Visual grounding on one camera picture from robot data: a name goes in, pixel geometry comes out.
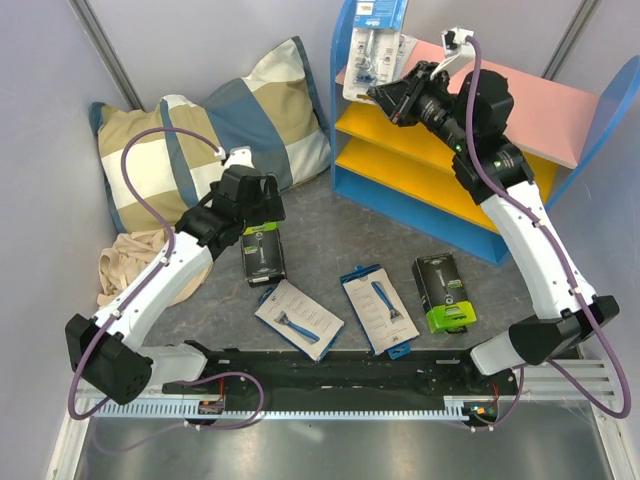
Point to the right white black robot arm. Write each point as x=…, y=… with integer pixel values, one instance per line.
x=499, y=179

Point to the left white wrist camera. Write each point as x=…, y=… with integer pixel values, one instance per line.
x=241, y=156

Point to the black green razor box left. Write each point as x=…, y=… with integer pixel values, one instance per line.
x=262, y=255

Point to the black green razor box right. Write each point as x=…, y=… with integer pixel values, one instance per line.
x=443, y=296

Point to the harry's razor pack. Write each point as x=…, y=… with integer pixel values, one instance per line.
x=385, y=321
x=299, y=319

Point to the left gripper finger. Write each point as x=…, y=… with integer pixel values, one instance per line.
x=251, y=202
x=273, y=207

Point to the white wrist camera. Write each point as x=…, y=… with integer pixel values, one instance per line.
x=458, y=52
x=241, y=156

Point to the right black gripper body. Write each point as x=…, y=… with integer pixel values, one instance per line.
x=430, y=101

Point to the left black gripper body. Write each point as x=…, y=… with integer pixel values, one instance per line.
x=215, y=187

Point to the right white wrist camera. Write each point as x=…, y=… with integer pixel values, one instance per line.
x=458, y=52

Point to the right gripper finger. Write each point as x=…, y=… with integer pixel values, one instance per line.
x=398, y=118
x=392, y=97

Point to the checked blue beige pillow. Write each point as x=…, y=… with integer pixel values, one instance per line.
x=167, y=158

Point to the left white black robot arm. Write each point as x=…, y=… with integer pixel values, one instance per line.
x=107, y=350

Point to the blue Gillette razor blister pack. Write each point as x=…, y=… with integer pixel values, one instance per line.
x=407, y=44

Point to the aluminium frame rail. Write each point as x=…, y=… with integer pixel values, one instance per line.
x=548, y=429

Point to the beige crumpled cloth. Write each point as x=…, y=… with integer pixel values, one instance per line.
x=120, y=264

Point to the grey slotted cable duct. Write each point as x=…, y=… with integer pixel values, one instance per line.
x=193, y=409

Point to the black green razor box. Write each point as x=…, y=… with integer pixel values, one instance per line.
x=443, y=296
x=262, y=255

